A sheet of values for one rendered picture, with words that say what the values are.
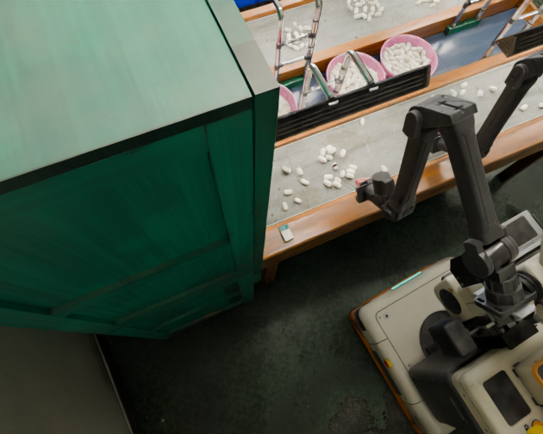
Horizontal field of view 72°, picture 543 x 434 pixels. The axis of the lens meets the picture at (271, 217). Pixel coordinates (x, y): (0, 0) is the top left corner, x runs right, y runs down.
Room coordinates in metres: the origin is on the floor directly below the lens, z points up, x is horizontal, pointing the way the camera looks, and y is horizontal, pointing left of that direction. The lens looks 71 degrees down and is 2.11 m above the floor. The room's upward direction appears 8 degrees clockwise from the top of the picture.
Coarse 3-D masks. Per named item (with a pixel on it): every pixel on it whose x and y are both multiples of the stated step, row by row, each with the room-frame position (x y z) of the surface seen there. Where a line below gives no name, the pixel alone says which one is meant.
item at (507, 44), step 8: (520, 32) 1.18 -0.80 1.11; (528, 32) 1.19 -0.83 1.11; (536, 32) 1.20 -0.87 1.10; (496, 40) 1.19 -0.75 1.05; (504, 40) 1.17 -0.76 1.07; (512, 40) 1.15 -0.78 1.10; (520, 40) 1.16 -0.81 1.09; (528, 40) 1.18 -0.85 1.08; (536, 40) 1.19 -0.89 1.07; (504, 48) 1.15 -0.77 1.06; (512, 48) 1.13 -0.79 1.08; (520, 48) 1.15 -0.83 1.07; (528, 48) 1.17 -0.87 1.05
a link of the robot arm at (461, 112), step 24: (432, 96) 0.61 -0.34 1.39; (432, 120) 0.53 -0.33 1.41; (456, 120) 0.51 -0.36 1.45; (456, 144) 0.48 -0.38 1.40; (456, 168) 0.44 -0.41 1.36; (480, 168) 0.44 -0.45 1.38; (480, 192) 0.39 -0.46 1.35; (480, 216) 0.35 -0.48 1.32; (480, 240) 0.30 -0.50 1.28; (504, 240) 0.31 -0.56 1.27; (480, 264) 0.25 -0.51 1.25
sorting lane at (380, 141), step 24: (504, 72) 1.35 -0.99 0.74; (456, 96) 1.18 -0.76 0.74; (528, 96) 1.23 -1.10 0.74; (384, 120) 1.00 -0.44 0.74; (480, 120) 1.07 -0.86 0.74; (528, 120) 1.10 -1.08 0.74; (312, 144) 0.83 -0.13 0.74; (336, 144) 0.85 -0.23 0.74; (360, 144) 0.86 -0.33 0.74; (384, 144) 0.88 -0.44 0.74; (312, 168) 0.72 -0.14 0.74; (360, 168) 0.75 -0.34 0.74; (312, 192) 0.61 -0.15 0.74; (336, 192) 0.63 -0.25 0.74; (288, 216) 0.49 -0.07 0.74
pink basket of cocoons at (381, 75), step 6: (342, 54) 1.30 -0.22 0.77; (360, 54) 1.32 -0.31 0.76; (366, 54) 1.32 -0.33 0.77; (336, 60) 1.28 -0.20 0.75; (342, 60) 1.30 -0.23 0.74; (366, 60) 1.31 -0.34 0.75; (372, 60) 1.30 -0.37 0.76; (330, 66) 1.24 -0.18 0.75; (372, 66) 1.28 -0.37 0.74; (378, 66) 1.27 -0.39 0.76; (378, 72) 1.25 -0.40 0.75; (378, 78) 1.23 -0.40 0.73; (384, 78) 1.20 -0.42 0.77
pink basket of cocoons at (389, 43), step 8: (392, 40) 1.44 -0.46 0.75; (400, 40) 1.45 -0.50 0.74; (408, 40) 1.46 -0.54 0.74; (424, 40) 1.45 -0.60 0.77; (384, 48) 1.39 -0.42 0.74; (424, 48) 1.43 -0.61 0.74; (432, 48) 1.41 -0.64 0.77; (432, 64) 1.34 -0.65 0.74; (384, 72) 1.28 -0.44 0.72; (392, 72) 1.24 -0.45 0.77; (432, 72) 1.27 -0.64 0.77
